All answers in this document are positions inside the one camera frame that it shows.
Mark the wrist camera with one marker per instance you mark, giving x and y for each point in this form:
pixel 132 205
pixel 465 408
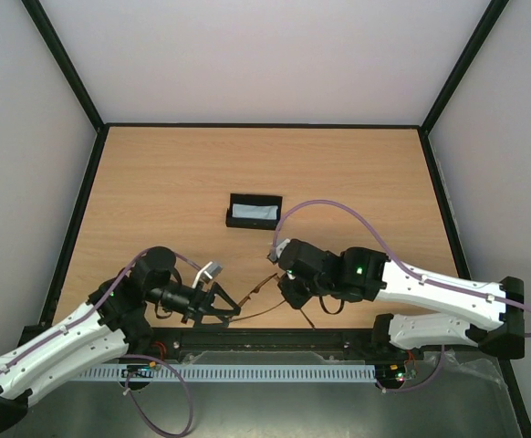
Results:
pixel 276 251
pixel 207 273

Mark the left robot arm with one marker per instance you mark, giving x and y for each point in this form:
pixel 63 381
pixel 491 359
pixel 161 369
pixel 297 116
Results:
pixel 111 324

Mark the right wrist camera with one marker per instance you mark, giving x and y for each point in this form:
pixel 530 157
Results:
pixel 276 251

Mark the black glasses case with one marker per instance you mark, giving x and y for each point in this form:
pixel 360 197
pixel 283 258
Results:
pixel 257 199

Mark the brown sunglasses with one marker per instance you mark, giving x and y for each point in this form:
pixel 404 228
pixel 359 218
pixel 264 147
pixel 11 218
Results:
pixel 263 307

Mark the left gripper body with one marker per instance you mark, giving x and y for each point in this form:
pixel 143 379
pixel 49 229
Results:
pixel 197 301

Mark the black aluminium frame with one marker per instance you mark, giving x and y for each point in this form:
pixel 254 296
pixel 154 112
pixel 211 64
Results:
pixel 48 33

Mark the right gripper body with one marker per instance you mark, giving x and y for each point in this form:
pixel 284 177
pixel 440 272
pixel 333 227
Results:
pixel 288 283

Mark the blue cleaning cloth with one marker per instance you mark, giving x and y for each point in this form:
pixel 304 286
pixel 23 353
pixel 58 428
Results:
pixel 255 212

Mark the light blue cable duct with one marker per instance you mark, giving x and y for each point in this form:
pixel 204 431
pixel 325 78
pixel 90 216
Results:
pixel 231 373

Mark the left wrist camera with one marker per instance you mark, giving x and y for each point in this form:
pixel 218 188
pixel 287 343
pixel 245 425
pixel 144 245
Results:
pixel 207 273

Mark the metal plate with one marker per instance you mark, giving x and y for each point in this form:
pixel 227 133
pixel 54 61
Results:
pixel 454 404

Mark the black mounting rail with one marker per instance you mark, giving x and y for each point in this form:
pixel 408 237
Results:
pixel 339 343

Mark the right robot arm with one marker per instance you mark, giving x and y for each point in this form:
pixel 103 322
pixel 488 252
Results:
pixel 486 316

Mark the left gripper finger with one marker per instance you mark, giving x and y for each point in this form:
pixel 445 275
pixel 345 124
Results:
pixel 217 293
pixel 204 321

